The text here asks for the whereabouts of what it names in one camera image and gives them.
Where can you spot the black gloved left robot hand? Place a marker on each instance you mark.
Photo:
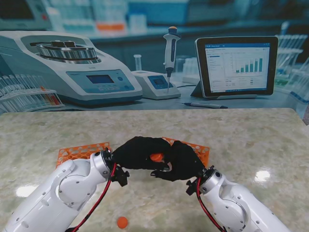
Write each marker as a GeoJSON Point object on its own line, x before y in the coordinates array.
{"type": "Point", "coordinates": [135, 154]}

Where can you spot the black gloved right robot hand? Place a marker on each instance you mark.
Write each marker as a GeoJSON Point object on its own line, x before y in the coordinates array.
{"type": "Point", "coordinates": [186, 162]}

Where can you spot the orange tube cap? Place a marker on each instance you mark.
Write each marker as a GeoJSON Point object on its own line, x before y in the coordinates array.
{"type": "Point", "coordinates": [122, 222]}
{"type": "Point", "coordinates": [156, 157]}

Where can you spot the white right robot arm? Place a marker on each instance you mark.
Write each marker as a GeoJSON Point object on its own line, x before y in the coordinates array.
{"type": "Point", "coordinates": [239, 203]}

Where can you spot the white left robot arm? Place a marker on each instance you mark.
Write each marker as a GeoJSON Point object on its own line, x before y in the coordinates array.
{"type": "Point", "coordinates": [60, 193]}

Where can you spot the empty orange test tube rack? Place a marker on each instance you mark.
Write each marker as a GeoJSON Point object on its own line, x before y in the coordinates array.
{"type": "Point", "coordinates": [72, 152]}

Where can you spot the printed laboratory backdrop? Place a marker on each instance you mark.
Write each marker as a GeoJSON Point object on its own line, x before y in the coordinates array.
{"type": "Point", "coordinates": [144, 48]}

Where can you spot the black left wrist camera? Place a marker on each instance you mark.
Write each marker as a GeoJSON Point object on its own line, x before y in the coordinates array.
{"type": "Point", "coordinates": [120, 176]}

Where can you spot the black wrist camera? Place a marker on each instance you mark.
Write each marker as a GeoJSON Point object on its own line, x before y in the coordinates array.
{"type": "Point", "coordinates": [120, 176]}
{"type": "Point", "coordinates": [192, 188]}

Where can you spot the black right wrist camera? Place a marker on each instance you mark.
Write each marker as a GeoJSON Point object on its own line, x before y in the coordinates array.
{"type": "Point", "coordinates": [192, 188]}

